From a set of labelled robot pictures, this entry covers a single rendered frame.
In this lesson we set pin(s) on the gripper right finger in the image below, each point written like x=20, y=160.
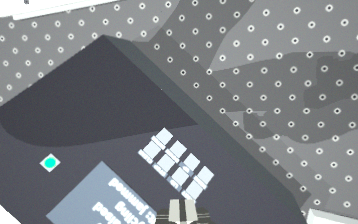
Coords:
x=194, y=215

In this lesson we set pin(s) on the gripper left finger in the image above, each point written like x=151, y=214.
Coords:
x=172, y=215

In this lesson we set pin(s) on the white thermal cycler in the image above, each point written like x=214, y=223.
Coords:
x=108, y=138

